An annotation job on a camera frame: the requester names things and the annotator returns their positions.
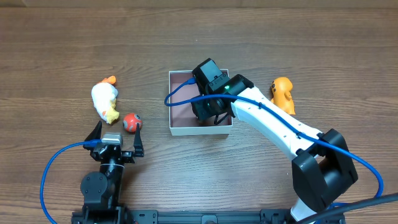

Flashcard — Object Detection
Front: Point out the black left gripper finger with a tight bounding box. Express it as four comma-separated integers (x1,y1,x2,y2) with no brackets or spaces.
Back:
133,123,144,157
83,121,102,149

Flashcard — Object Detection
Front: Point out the red and grey ball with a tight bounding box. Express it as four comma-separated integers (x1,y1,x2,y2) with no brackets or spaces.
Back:
123,113,142,133

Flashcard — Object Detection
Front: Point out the white and yellow chick plush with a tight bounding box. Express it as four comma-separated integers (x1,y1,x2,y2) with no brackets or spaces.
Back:
91,75,119,124

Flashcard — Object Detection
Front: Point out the orange dog figurine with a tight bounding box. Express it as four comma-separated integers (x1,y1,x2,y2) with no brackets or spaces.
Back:
271,77,295,115

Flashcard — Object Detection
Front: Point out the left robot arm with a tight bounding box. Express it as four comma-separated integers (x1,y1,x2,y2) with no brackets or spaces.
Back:
71,121,144,224

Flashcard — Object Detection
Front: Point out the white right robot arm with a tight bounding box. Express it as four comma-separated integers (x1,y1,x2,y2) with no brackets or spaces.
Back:
192,72,358,221

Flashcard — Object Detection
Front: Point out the white box with pink inside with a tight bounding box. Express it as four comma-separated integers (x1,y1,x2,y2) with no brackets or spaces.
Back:
168,70,233,136

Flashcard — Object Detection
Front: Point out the blue left cable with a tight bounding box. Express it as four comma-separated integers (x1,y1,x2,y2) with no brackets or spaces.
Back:
39,139,103,224

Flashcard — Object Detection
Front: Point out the blue cable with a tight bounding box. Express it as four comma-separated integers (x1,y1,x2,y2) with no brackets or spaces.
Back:
164,77,384,212
39,139,103,224

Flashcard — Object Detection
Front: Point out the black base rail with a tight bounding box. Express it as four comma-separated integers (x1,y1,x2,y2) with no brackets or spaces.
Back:
71,208,346,224

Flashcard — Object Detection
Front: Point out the blue right cable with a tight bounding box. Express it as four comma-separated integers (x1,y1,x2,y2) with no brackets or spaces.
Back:
164,77,384,212

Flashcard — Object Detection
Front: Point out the thick black cable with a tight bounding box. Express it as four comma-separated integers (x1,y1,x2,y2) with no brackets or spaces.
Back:
298,192,398,224

